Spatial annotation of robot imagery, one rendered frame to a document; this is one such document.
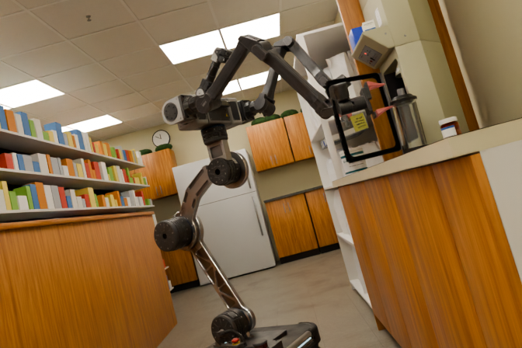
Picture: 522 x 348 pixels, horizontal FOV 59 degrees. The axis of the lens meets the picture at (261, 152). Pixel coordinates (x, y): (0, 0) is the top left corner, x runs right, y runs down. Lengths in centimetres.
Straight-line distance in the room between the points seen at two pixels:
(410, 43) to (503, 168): 121
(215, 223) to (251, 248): 64
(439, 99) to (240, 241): 514
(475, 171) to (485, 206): 7
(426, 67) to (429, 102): 15
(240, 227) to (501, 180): 602
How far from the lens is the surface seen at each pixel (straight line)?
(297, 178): 748
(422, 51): 210
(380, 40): 207
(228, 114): 249
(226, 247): 687
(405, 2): 216
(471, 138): 95
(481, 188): 95
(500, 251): 96
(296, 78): 190
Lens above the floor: 90
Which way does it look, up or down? 7 degrees up
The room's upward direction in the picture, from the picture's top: 15 degrees counter-clockwise
